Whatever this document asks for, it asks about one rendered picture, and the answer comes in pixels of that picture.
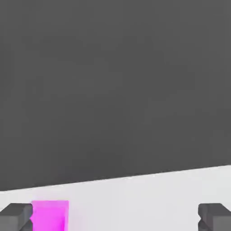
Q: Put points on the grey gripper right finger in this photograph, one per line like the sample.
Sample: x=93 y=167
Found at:
x=215 y=217

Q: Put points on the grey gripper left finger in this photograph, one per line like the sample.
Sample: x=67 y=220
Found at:
x=14 y=217

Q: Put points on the large magenta box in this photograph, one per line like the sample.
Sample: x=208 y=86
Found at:
x=49 y=215

